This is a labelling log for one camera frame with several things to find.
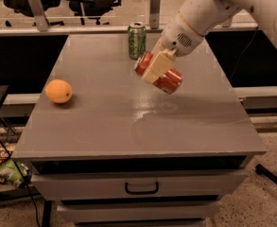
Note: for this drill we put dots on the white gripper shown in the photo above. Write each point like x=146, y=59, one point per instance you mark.
x=180, y=37

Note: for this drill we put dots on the red coke can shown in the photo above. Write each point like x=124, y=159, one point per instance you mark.
x=169, y=82

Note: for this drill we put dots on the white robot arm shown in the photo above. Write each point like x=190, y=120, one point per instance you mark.
x=193, y=21

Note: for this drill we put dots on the green soda can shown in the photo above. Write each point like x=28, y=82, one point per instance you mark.
x=137, y=39

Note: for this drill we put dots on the black office chair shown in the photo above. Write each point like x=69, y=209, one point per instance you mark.
x=65, y=0

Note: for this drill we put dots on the grey drawer cabinet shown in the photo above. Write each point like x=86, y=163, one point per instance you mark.
x=116, y=123

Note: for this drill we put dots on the orange fruit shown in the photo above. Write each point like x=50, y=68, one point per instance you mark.
x=58, y=91

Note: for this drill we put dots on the black stand leg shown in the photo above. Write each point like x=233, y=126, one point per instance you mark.
x=261, y=170

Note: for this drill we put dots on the lower grey drawer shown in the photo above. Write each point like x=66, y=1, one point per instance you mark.
x=97, y=213

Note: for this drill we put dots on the green snack bag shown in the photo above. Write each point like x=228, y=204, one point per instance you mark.
x=15, y=173

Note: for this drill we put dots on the middle metal railing bracket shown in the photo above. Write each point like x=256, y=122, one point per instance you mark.
x=154, y=13

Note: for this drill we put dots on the upper drawer with black handle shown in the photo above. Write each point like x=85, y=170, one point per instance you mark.
x=108, y=186

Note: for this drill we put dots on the left metal railing bracket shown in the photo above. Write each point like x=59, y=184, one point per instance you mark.
x=38, y=14

